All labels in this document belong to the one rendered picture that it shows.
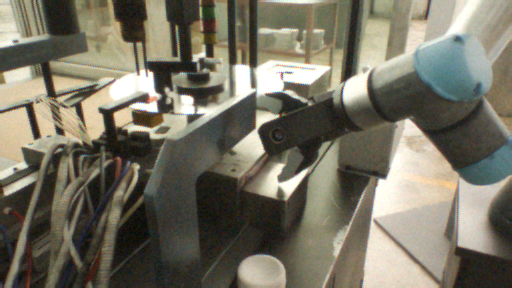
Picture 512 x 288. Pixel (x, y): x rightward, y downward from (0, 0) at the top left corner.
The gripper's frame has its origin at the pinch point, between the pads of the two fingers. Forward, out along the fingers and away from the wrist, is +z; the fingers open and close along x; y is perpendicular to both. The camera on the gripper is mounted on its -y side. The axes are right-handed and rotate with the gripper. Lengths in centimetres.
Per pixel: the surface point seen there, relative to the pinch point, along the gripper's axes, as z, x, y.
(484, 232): -18.5, -27.7, 24.1
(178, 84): 10.9, 15.4, -4.6
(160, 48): 63, 42, 25
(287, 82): 14.8, 11.4, 26.7
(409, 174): 83, -48, 167
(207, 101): 3.7, 9.7, -4.7
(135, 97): 3.8, 13.0, -16.8
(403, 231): 61, -61, 111
